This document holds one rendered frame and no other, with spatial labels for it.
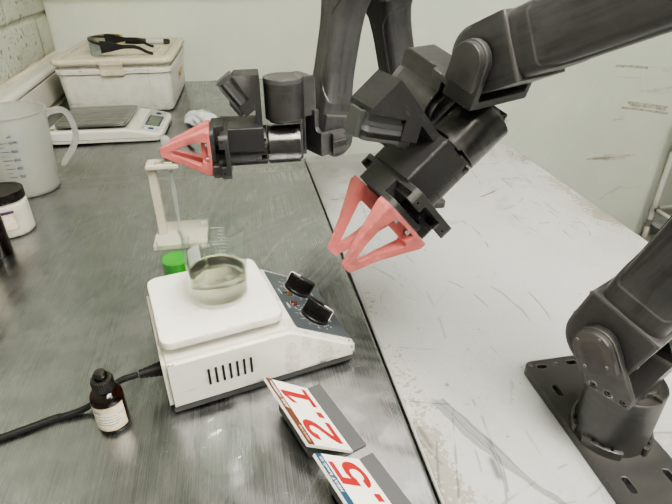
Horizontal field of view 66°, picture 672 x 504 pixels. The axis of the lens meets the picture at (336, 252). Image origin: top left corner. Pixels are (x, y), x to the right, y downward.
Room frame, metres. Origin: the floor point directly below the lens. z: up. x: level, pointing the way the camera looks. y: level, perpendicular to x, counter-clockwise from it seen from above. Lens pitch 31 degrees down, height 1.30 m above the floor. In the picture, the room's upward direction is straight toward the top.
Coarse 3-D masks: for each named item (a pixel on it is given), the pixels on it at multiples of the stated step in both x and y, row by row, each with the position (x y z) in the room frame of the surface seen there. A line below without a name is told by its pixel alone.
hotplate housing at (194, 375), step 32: (288, 320) 0.42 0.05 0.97; (160, 352) 0.38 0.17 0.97; (192, 352) 0.37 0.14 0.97; (224, 352) 0.38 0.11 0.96; (256, 352) 0.39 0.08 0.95; (288, 352) 0.40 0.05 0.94; (320, 352) 0.42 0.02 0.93; (352, 352) 0.43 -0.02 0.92; (192, 384) 0.36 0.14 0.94; (224, 384) 0.38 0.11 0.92; (256, 384) 0.39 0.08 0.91
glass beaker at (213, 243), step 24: (192, 216) 0.47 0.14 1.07; (216, 216) 0.47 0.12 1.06; (240, 216) 0.46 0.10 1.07; (192, 240) 0.42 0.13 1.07; (216, 240) 0.42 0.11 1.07; (240, 240) 0.44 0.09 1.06; (192, 264) 0.42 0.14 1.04; (216, 264) 0.42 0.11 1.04; (240, 264) 0.43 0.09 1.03; (192, 288) 0.42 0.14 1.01; (216, 288) 0.42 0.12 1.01; (240, 288) 0.43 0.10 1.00
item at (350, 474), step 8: (328, 456) 0.29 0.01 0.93; (328, 464) 0.27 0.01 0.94; (336, 464) 0.28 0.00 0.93; (344, 464) 0.29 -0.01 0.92; (352, 464) 0.29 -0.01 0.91; (336, 472) 0.27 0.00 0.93; (344, 472) 0.27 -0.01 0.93; (352, 472) 0.28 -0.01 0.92; (360, 472) 0.28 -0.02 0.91; (344, 480) 0.26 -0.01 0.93; (352, 480) 0.27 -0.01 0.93; (360, 480) 0.27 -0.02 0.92; (368, 480) 0.28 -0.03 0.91; (344, 488) 0.25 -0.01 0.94; (352, 488) 0.26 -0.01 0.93; (360, 488) 0.26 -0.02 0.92; (368, 488) 0.27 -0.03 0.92; (376, 488) 0.27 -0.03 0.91; (352, 496) 0.25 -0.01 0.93; (360, 496) 0.25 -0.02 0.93; (368, 496) 0.26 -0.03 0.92; (376, 496) 0.26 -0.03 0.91
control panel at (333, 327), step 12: (276, 276) 0.52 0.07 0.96; (276, 288) 0.49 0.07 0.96; (288, 300) 0.47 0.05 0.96; (300, 300) 0.48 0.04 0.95; (288, 312) 0.44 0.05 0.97; (300, 312) 0.45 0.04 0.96; (300, 324) 0.42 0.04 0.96; (312, 324) 0.44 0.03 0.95; (336, 324) 0.46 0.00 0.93; (348, 336) 0.44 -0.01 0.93
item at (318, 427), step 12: (276, 384) 0.36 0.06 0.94; (288, 384) 0.38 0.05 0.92; (288, 396) 0.35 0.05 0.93; (300, 396) 0.37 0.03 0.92; (300, 408) 0.34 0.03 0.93; (312, 408) 0.35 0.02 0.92; (300, 420) 0.32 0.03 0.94; (312, 420) 0.33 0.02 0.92; (324, 420) 0.34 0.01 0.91; (312, 432) 0.31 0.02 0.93; (324, 432) 0.32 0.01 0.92; (336, 432) 0.33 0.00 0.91; (336, 444) 0.31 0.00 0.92
